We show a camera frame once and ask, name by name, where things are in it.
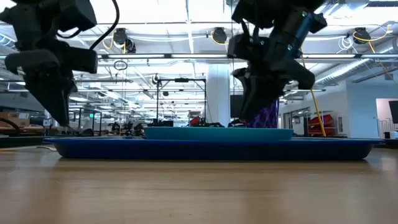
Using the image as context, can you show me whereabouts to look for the red storage bins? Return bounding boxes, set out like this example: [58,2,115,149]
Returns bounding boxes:
[307,113,335,136]

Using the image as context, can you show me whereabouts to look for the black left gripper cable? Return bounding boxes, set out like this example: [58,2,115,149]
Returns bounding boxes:
[57,0,121,51]

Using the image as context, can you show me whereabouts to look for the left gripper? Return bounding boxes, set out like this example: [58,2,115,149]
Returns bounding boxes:
[4,46,99,127]

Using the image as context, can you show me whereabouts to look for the black monitor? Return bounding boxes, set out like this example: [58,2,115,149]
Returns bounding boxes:
[229,94,245,119]

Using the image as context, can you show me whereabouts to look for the black frame rig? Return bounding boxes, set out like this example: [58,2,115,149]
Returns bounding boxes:
[155,77,208,128]

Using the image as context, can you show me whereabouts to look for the blue plastic tray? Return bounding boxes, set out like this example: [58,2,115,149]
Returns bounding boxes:
[42,135,387,161]

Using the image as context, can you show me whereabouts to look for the black wall screen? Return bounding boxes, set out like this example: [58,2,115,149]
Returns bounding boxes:
[388,100,398,124]

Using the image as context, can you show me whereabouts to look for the black aluminium table frame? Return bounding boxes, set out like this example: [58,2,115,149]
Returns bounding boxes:
[0,135,398,149]

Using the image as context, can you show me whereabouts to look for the white building column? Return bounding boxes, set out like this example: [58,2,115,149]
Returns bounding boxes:
[206,63,231,128]

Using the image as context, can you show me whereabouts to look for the light blue round plate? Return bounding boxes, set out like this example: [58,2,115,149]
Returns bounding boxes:
[143,126,294,141]

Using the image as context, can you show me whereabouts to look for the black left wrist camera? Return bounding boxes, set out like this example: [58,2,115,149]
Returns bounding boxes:
[58,0,98,32]

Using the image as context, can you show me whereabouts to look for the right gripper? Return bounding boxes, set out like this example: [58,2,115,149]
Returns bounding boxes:
[228,33,316,121]

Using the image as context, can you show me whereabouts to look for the purple faceted plastic cup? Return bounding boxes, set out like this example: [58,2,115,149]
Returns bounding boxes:
[245,98,280,129]

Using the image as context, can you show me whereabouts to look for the cardboard boxes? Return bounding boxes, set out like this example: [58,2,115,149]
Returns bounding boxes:
[0,111,31,128]

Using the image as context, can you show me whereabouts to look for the yellow cable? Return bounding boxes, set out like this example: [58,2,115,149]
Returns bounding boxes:
[300,46,328,138]

